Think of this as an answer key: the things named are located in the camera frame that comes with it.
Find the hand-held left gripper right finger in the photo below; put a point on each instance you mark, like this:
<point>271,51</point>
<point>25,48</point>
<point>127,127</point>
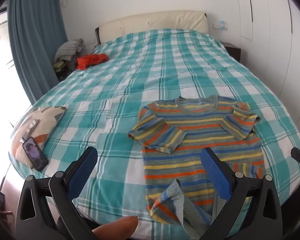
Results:
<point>215,172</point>

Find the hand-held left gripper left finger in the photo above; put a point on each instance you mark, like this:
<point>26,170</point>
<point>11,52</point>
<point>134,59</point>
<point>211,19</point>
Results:
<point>83,170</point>

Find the striped knit t-shirt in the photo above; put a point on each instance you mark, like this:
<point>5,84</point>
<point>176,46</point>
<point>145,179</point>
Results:
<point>202,130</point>

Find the pile of grey clothes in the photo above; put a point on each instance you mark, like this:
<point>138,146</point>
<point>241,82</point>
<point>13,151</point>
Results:
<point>67,48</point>

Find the person's left hand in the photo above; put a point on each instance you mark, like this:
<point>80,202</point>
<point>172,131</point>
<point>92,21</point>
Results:
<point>117,230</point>

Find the black smartphone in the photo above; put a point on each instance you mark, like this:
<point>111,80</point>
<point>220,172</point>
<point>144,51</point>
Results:
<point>35,153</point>

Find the patterned beige pillow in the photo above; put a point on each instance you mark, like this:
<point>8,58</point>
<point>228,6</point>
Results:
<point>37,122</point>

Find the teal plaid blanket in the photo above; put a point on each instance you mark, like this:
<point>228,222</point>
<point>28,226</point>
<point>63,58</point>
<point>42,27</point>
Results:
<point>115,80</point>

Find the red-orange cloth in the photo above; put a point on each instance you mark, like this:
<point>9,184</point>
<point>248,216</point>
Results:
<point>90,60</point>

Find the window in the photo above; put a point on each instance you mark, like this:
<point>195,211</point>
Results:
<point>0,85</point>

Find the dark wooden nightstand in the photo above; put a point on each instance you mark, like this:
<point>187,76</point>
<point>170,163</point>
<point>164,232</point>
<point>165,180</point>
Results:
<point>233,51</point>

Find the white wardrobe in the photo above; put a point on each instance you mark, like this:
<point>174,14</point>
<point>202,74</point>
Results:
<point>270,30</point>

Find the teal curtain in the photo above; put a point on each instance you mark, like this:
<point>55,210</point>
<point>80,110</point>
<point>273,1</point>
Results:
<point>32,42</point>

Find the cream padded headboard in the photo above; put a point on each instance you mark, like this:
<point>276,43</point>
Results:
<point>152,21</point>

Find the white wall switch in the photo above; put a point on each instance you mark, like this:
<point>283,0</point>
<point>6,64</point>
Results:
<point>216,26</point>

